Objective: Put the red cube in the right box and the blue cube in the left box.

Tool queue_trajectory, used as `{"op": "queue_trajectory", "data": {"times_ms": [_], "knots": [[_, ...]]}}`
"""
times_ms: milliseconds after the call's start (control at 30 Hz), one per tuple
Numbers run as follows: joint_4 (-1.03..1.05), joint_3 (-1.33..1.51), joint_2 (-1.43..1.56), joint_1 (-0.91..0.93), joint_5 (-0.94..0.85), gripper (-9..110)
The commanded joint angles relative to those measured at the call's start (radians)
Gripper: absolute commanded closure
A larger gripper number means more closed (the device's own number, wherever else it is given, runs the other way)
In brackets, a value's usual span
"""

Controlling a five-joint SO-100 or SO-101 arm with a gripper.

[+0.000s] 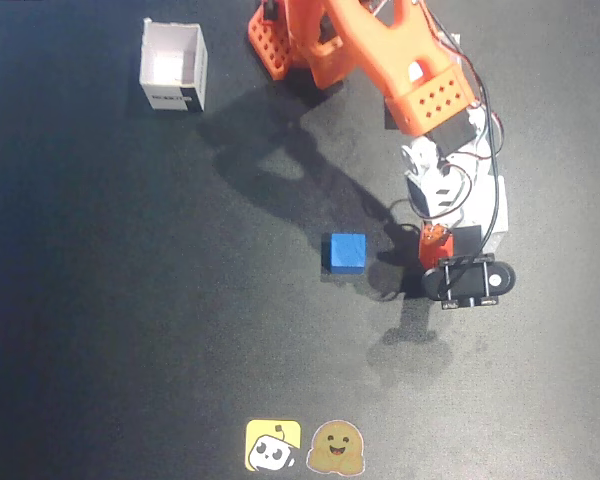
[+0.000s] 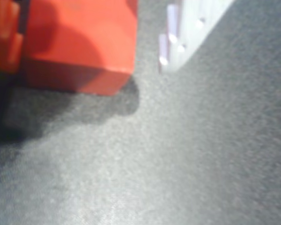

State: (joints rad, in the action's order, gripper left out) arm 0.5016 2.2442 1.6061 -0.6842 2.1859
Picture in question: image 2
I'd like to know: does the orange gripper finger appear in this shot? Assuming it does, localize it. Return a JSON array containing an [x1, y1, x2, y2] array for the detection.
[[0, 0, 24, 74]]

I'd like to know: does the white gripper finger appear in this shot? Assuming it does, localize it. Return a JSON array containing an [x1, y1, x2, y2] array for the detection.
[[158, 0, 236, 74]]

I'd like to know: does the red cube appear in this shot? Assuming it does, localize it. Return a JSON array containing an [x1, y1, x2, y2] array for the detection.
[[20, 0, 138, 96]]

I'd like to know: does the grey felt mat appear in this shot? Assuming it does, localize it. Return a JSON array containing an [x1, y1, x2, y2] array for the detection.
[[0, 0, 281, 225]]

